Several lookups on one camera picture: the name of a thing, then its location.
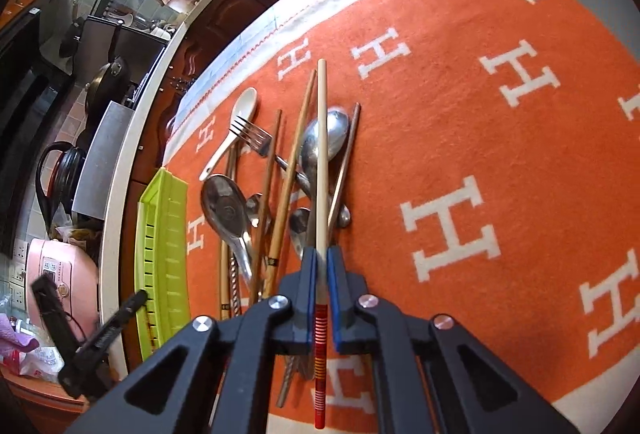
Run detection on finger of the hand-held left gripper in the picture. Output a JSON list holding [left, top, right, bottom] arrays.
[[82, 290, 150, 360]]

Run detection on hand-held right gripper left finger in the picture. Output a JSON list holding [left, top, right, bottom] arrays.
[[65, 247, 318, 434]]

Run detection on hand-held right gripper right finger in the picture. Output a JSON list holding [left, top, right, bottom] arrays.
[[326, 247, 581, 434]]

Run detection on green plastic tray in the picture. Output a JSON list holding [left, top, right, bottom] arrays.
[[135, 167, 193, 362]]

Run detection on wide metal serving spoon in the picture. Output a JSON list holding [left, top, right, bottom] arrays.
[[200, 173, 257, 287]]

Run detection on wooden chopsticks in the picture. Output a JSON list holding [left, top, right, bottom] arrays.
[[309, 58, 332, 430]]

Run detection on white ceramic spoon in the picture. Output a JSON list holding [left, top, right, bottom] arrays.
[[199, 87, 259, 181]]

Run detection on white plastic packet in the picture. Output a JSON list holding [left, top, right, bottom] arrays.
[[10, 344, 66, 382]]

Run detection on purple cloth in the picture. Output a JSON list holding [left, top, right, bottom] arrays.
[[0, 314, 41, 355]]

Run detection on pink rice cooker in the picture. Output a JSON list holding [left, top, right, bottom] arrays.
[[25, 237, 99, 340]]

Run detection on clear bag of food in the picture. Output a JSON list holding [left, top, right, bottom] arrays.
[[54, 223, 101, 246]]

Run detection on large metal spoon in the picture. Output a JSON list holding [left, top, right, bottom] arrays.
[[277, 108, 351, 407]]

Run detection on metal fork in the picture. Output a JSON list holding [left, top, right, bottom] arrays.
[[229, 115, 313, 195]]

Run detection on steel stove guard panel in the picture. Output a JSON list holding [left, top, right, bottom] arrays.
[[71, 102, 135, 220]]

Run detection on orange printed blanket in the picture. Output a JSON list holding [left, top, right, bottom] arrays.
[[162, 0, 640, 434]]

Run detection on black wok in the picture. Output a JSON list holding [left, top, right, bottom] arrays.
[[84, 22, 132, 117]]

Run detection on black range hood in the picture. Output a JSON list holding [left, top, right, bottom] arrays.
[[0, 9, 61, 255]]

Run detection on black frying pan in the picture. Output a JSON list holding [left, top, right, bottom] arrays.
[[59, 0, 85, 60]]

